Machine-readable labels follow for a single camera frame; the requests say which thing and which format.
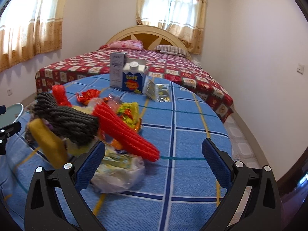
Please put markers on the red fluffy cloth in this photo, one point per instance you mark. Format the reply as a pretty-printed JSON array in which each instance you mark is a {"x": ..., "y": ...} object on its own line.
[{"x": 59, "y": 93}]

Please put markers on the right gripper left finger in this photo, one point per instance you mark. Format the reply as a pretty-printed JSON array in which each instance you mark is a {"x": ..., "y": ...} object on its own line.
[{"x": 43, "y": 210}]

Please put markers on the yellow green wrapper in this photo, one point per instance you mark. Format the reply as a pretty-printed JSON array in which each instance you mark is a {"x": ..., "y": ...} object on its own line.
[{"x": 129, "y": 113}]

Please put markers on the striped pillow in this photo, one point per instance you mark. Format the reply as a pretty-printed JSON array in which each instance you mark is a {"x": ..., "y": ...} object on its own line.
[{"x": 172, "y": 50}]

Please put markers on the shiny foil packet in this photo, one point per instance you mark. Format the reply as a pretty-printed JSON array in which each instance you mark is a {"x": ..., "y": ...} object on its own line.
[{"x": 156, "y": 92}]

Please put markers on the left window curtain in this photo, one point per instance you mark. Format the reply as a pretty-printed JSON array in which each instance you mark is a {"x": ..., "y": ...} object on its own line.
[{"x": 29, "y": 28}]

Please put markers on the blue plaid tablecloth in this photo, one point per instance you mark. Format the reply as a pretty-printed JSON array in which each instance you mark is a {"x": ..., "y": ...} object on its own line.
[{"x": 178, "y": 192}]

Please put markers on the red knitted cloth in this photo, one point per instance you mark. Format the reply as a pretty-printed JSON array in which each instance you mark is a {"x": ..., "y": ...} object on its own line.
[{"x": 130, "y": 141}]

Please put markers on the window curtain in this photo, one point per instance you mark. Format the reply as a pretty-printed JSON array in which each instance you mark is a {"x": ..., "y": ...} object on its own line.
[
  {"x": 29, "y": 28},
  {"x": 185, "y": 19}
]

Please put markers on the bed with red patterned cover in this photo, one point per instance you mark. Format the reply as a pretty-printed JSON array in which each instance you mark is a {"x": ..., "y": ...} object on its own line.
[{"x": 179, "y": 70}]

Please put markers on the white light switch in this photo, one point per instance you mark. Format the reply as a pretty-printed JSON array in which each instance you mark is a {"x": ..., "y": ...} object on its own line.
[{"x": 300, "y": 68}]

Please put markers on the pink pillow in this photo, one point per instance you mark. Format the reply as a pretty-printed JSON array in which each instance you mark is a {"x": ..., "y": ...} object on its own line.
[{"x": 127, "y": 44}]

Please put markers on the beige wooden headboard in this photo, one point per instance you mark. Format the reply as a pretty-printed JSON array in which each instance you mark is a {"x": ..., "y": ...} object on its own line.
[{"x": 150, "y": 36}]

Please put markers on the dark grey yarn bundle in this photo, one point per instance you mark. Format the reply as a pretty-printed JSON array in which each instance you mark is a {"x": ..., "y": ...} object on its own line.
[{"x": 79, "y": 127}]

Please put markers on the blue milk carton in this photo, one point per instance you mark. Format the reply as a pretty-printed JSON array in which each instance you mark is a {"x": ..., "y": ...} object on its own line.
[{"x": 134, "y": 75}]

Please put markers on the red foil wrapper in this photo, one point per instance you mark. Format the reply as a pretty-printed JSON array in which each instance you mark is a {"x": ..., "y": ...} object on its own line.
[{"x": 85, "y": 96}]

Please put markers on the white tall carton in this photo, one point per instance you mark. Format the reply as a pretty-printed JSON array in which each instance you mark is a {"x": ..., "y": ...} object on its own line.
[{"x": 117, "y": 62}]

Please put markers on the yellow sponge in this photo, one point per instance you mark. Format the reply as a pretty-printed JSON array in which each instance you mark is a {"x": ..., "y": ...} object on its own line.
[{"x": 52, "y": 146}]

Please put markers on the white wall socket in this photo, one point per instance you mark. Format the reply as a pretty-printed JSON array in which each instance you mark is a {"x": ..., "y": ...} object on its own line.
[{"x": 9, "y": 92}]

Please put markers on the far window curtain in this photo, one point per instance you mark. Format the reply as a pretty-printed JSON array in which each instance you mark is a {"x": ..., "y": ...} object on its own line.
[{"x": 185, "y": 19}]

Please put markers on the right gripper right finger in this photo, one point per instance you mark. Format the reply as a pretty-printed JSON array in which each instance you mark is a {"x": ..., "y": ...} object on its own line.
[{"x": 262, "y": 210}]

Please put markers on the clear plastic bag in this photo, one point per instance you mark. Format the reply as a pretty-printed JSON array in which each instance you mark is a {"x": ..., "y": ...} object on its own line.
[{"x": 118, "y": 171}]

